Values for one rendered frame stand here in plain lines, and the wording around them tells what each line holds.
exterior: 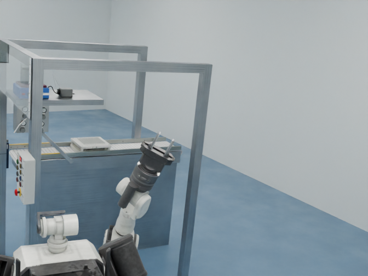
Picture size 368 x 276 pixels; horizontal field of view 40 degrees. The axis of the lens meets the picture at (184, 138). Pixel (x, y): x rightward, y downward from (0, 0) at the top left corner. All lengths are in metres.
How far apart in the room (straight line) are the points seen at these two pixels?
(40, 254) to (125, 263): 0.27
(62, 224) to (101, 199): 2.45
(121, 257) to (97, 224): 2.46
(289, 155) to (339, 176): 0.71
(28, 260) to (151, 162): 0.50
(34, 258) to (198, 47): 5.88
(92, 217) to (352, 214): 2.82
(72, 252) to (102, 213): 2.47
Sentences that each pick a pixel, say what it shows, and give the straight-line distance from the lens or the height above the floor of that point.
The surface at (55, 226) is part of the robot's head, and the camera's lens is 1.61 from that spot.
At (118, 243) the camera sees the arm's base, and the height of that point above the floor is 1.29.
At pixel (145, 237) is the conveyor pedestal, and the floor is 0.10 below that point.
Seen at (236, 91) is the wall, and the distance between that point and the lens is 6.63.
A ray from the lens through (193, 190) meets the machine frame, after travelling 3.51.
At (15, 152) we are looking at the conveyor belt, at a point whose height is 0.89.
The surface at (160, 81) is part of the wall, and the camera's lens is 8.00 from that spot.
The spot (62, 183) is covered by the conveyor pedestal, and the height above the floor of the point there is 0.67.
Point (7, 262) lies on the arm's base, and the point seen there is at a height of 1.26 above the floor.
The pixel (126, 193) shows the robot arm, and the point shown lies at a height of 1.41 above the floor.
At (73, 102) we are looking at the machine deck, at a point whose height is 1.31.
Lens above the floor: 2.06
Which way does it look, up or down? 15 degrees down
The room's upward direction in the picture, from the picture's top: 6 degrees clockwise
